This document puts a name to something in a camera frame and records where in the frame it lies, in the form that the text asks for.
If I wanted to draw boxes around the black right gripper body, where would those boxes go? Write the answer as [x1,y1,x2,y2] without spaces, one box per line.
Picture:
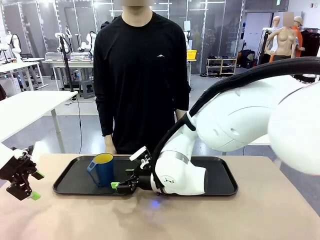
[116,174,154,195]

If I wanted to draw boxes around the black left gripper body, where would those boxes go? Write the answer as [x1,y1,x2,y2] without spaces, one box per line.
[0,154,38,201]

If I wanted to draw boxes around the blue mug yellow inside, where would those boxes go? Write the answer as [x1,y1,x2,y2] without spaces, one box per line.
[86,152,116,189]

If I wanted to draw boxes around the person's right forearm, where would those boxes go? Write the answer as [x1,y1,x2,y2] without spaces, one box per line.
[103,131,115,144]

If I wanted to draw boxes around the person's left forearm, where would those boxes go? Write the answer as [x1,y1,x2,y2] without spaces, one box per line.
[175,108,188,121]

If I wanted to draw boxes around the person's right hand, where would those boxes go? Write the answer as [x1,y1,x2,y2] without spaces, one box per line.
[104,139,118,155]

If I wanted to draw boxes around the black plastic tray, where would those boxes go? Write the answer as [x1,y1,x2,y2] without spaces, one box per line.
[186,156,239,197]
[52,155,141,196]

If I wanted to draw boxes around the white side table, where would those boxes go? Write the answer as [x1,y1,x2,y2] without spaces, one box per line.
[246,133,272,147]
[0,90,79,154]

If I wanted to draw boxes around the grey plastic stool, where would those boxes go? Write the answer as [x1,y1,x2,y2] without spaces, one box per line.
[79,80,96,100]

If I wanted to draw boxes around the person in black shirt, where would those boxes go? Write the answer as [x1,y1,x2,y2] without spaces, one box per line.
[93,4,192,155]

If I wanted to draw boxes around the white background desk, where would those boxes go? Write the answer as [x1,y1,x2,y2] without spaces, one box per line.
[0,57,50,91]

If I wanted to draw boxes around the black tripod stand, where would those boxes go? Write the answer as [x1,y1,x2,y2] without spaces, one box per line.
[56,32,76,93]

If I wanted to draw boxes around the clear display case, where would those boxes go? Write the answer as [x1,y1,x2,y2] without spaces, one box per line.
[70,51,92,62]

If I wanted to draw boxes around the white shoe rack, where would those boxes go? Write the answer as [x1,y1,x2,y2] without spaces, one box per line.
[205,57,238,78]

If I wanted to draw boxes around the bare beige mannequin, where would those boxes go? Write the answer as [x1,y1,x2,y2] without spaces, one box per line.
[264,15,300,61]

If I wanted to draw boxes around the dark clothes on rack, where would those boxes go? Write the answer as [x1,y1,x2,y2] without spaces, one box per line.
[299,27,320,58]

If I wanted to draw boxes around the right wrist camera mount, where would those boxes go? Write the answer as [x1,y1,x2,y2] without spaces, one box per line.
[128,146,153,171]

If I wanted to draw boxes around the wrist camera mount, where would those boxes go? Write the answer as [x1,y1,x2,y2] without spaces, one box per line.
[11,141,41,164]
[128,146,153,171]

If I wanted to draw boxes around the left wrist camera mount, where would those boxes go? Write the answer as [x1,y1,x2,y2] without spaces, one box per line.
[11,141,41,164]

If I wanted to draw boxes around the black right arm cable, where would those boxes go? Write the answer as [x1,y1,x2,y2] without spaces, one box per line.
[150,56,320,191]

